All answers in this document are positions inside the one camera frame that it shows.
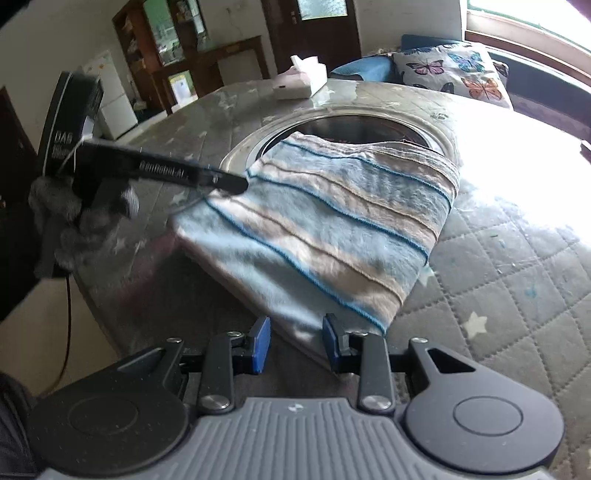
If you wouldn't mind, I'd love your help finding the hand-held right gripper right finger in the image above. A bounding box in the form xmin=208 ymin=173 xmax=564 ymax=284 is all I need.
xmin=322 ymin=313 xmax=477 ymax=414

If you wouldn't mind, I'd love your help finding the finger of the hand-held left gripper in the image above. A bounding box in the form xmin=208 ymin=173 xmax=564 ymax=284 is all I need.
xmin=198 ymin=166 xmax=250 ymax=195

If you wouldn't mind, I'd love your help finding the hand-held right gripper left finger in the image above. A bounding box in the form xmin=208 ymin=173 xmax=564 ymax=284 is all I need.
xmin=117 ymin=315 xmax=271 ymax=415

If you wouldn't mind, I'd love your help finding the blue beige striped cloth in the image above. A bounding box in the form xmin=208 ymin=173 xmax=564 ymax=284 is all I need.
xmin=168 ymin=131 xmax=462 ymax=370

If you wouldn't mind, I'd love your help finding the person's left hand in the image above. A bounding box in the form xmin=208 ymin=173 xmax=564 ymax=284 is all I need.
xmin=28 ymin=174 xmax=140 ymax=279

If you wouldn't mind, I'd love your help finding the white refrigerator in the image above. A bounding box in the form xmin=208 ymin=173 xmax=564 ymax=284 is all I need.
xmin=82 ymin=50 xmax=140 ymax=141

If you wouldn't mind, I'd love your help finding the white chair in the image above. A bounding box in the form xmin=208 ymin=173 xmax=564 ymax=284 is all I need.
xmin=216 ymin=46 xmax=265 ymax=87

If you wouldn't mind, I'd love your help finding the dark wooden display cabinet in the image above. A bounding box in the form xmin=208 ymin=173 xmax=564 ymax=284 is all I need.
xmin=112 ymin=0 xmax=209 ymax=117

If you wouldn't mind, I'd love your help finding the dark wooden sideboard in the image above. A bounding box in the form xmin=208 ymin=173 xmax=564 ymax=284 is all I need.
xmin=161 ymin=36 xmax=271 ymax=114

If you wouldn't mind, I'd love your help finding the white pink tissue box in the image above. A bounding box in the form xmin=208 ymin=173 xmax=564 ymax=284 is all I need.
xmin=272 ymin=55 xmax=329 ymax=100

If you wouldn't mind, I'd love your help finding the dark wooden glass door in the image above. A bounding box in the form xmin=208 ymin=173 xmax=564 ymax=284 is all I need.
xmin=260 ymin=0 xmax=362 ymax=66

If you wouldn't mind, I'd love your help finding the blue cushion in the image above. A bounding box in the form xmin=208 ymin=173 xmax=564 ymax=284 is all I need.
xmin=329 ymin=55 xmax=394 ymax=85

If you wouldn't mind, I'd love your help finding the butterfly print pillow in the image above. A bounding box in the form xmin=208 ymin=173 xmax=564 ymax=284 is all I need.
xmin=392 ymin=44 xmax=514 ymax=110

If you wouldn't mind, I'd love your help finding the person's dark clothing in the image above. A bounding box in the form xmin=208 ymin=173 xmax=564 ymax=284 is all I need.
xmin=0 ymin=371 xmax=40 ymax=478

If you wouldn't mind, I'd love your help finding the blue sofa bench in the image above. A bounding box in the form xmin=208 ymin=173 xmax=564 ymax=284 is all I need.
xmin=401 ymin=31 xmax=591 ymax=144

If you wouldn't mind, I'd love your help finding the window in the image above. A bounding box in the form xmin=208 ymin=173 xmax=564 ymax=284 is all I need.
xmin=465 ymin=0 xmax=591 ymax=52

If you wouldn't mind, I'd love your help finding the round metal table ring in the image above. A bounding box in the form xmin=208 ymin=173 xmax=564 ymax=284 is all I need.
xmin=219 ymin=105 xmax=459 ymax=186

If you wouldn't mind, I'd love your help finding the black cable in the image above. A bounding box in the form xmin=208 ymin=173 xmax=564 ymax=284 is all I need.
xmin=44 ymin=271 xmax=72 ymax=397

